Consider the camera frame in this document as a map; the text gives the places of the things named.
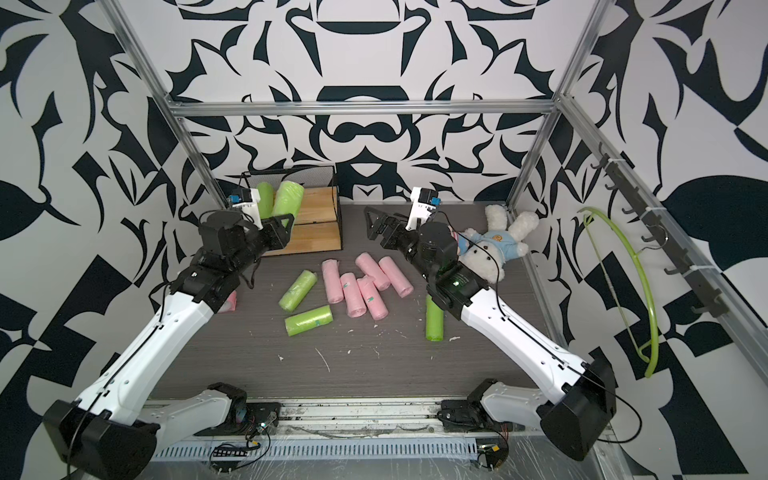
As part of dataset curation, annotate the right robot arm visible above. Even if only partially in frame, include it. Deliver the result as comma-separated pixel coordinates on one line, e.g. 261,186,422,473
364,207,617,461

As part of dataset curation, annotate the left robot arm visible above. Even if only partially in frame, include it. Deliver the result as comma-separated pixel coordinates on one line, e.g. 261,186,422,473
43,208,295,479

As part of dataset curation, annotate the pink alarm clock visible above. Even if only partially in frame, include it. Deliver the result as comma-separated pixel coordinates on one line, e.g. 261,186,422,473
218,291,237,314

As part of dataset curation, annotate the white teddy bear plush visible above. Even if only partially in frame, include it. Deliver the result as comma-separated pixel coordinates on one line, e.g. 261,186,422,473
455,205,539,285

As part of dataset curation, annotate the green plastic hanger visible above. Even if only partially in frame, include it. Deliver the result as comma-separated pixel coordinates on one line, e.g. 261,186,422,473
577,206,661,379

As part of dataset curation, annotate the wire and wood shelf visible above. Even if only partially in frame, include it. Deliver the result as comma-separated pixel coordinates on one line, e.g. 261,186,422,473
239,166,343,258

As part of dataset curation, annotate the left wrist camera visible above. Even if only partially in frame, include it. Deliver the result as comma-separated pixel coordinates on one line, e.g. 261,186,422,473
228,188,263,230

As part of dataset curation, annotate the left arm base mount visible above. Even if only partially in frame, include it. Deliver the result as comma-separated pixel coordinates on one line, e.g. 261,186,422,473
195,401,282,438

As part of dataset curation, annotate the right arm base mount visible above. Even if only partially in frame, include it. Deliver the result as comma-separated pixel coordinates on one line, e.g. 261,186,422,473
436,399,526,433

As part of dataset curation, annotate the black wall hook rail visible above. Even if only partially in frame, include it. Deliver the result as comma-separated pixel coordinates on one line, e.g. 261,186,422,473
593,144,730,318

